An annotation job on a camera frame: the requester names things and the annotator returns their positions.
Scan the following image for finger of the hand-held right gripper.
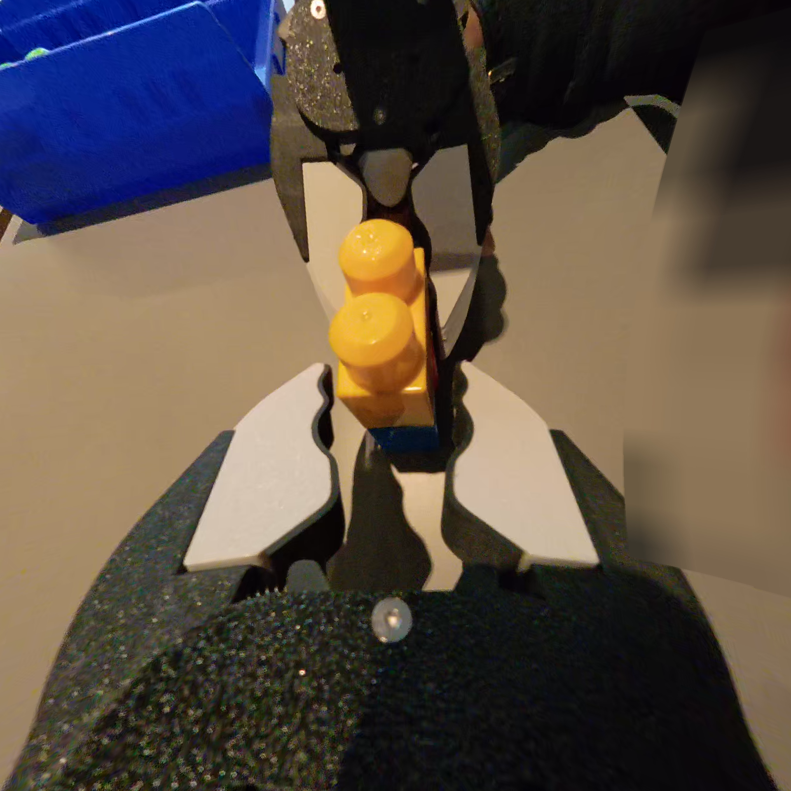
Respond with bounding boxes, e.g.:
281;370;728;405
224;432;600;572
410;145;490;364
301;161;373;319

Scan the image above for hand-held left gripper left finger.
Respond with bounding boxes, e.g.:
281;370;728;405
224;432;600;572
183;363;342;593

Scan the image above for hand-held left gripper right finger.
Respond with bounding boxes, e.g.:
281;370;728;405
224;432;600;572
442;361;600;572

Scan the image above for yellow mega block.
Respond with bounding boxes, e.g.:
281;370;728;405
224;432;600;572
329;218;435;428

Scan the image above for blue mega block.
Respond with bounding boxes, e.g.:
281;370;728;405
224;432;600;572
370;422;441;455

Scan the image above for blue plastic bin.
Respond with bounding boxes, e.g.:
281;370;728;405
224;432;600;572
0;0;286;225

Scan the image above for person's right forearm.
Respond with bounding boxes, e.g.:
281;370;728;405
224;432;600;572
473;0;791;144

